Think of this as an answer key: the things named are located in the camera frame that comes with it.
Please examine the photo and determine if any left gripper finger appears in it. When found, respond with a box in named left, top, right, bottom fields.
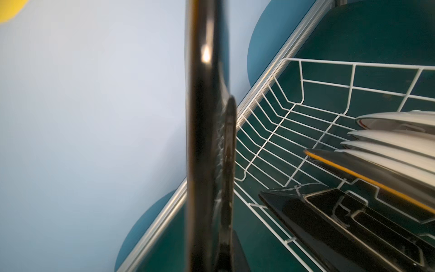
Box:
left=232, top=231, right=251, bottom=272

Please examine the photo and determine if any black square floral plate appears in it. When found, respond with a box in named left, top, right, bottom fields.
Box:
left=185, top=1, right=236, bottom=272
left=259, top=183, right=435, bottom=272

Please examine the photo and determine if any white round plate leftmost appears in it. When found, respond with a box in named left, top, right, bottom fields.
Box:
left=335, top=149, right=435, bottom=187

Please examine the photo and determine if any white round plate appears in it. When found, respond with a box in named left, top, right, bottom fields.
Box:
left=356, top=111, right=435, bottom=135
left=341, top=141, right=435, bottom=173
left=335, top=149, right=435, bottom=187
left=347, top=130, right=435, bottom=158

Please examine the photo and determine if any white round plate rightmost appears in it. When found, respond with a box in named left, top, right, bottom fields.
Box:
left=356, top=111, right=435, bottom=135

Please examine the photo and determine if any aluminium rear frame rail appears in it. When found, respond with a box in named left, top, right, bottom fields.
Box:
left=115, top=1, right=335, bottom=272

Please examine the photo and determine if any white wire dish rack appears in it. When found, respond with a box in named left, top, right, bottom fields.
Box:
left=234, top=58, right=435, bottom=272

